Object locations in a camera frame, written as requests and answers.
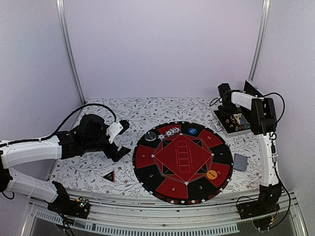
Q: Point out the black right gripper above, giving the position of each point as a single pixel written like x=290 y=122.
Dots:
x=224 y=113

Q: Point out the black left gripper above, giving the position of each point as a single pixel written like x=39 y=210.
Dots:
x=110 y=153

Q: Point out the blue small blind button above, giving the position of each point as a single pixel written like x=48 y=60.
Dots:
x=192 y=131

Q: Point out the white blue chip row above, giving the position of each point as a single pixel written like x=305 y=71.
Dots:
x=170 y=132

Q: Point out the blue playing card deck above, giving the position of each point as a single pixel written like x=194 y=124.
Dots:
x=240 y=162

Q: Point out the black dealer button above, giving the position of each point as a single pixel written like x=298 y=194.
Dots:
x=150 y=136

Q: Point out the orange big blind button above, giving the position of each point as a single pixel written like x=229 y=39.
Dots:
x=212 y=175

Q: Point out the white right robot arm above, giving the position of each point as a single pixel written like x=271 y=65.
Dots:
x=263 y=124

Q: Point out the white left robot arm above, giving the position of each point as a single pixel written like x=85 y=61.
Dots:
x=19 y=152

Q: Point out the aluminium poker chip case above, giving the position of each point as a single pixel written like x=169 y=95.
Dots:
x=237 y=123

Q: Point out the floral patterned tablecloth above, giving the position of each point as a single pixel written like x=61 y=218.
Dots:
x=85 y=173

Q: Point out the triangular red black token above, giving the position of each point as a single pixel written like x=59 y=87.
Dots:
x=110 y=176

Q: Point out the round red black poker mat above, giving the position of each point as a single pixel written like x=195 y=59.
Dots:
x=174 y=169

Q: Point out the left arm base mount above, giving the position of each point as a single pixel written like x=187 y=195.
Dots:
x=78 y=208

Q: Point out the right aluminium frame post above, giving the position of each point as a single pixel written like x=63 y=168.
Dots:
x=260 y=37

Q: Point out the aluminium frame post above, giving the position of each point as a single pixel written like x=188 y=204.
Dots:
x=68 y=49
x=260 y=37

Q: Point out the aluminium front rail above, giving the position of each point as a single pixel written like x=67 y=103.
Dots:
x=121 y=215

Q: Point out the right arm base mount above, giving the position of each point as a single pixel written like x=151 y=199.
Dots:
x=258 y=209

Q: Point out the left aluminium frame post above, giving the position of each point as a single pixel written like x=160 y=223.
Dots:
x=68 y=49

